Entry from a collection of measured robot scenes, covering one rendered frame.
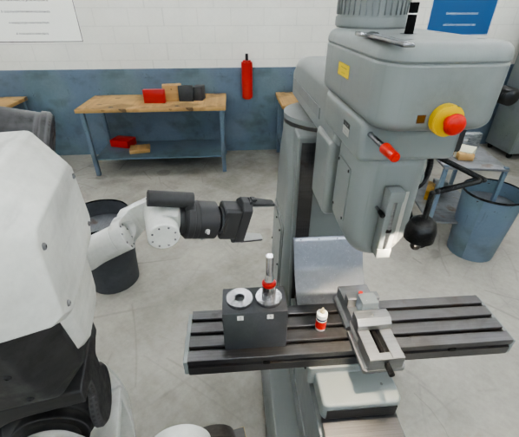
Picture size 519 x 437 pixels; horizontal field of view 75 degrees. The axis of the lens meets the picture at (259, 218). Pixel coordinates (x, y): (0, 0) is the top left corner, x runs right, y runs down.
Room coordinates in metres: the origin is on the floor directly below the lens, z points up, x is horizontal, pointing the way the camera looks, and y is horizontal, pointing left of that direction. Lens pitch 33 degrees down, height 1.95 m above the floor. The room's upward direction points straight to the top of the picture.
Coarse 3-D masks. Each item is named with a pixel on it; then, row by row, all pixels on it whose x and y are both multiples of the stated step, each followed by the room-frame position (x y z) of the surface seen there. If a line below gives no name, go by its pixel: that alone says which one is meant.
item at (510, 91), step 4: (504, 88) 0.71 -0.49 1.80; (508, 88) 0.70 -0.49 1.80; (512, 88) 0.69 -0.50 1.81; (516, 88) 0.69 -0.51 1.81; (504, 92) 0.70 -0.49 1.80; (508, 92) 0.69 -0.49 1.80; (512, 92) 0.69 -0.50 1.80; (516, 92) 0.69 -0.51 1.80; (500, 96) 0.70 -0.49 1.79; (504, 96) 0.69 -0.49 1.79; (508, 96) 0.69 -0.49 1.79; (512, 96) 0.69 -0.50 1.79; (516, 96) 0.69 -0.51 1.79; (500, 100) 0.70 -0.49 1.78; (504, 100) 0.69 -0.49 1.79; (508, 100) 0.69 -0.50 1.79; (512, 100) 0.69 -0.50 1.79; (516, 100) 0.69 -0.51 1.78; (504, 104) 0.69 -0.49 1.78; (508, 104) 0.69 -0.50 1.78; (512, 104) 0.69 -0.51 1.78
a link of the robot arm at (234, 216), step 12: (204, 204) 0.64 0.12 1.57; (216, 204) 0.65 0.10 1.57; (228, 204) 0.67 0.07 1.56; (240, 204) 0.67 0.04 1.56; (252, 204) 0.67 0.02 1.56; (204, 216) 0.61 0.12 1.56; (216, 216) 0.62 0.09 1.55; (228, 216) 0.64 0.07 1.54; (240, 216) 0.65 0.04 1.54; (204, 228) 0.60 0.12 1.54; (216, 228) 0.61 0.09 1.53; (228, 228) 0.64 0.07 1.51; (240, 228) 0.65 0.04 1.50; (240, 240) 0.65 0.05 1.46
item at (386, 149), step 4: (372, 132) 0.74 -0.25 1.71; (368, 136) 0.73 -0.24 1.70; (372, 136) 0.71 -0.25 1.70; (376, 136) 0.70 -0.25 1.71; (376, 140) 0.69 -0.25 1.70; (380, 140) 0.68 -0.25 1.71; (380, 144) 0.66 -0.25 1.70; (384, 144) 0.64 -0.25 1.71; (388, 144) 0.64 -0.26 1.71; (380, 148) 0.64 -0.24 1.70; (384, 148) 0.63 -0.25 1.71; (388, 148) 0.62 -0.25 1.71; (392, 148) 0.62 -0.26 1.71; (380, 152) 0.65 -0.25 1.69; (384, 152) 0.63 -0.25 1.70; (388, 152) 0.62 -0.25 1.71; (392, 152) 0.61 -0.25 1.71; (396, 152) 0.60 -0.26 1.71; (388, 156) 0.61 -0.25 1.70; (392, 156) 0.60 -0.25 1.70; (396, 156) 0.60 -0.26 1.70; (392, 160) 0.60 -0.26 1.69; (396, 160) 0.60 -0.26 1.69
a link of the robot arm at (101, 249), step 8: (96, 232) 0.58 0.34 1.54; (104, 232) 0.57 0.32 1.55; (96, 240) 0.56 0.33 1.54; (104, 240) 0.55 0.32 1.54; (96, 248) 0.54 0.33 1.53; (104, 248) 0.55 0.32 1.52; (112, 248) 0.55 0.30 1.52; (88, 256) 0.53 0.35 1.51; (96, 256) 0.54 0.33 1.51; (104, 256) 0.54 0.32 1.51; (112, 256) 0.55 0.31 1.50; (96, 264) 0.54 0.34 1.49
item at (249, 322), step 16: (240, 288) 0.86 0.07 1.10; (256, 288) 0.88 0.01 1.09; (224, 304) 0.80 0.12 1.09; (240, 304) 0.79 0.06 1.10; (256, 304) 0.80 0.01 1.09; (272, 304) 0.79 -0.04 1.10; (224, 320) 0.76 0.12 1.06; (240, 320) 0.76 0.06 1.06; (256, 320) 0.76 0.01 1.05; (272, 320) 0.77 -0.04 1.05; (224, 336) 0.76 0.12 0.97; (240, 336) 0.76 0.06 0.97; (256, 336) 0.76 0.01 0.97; (272, 336) 0.77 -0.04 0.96
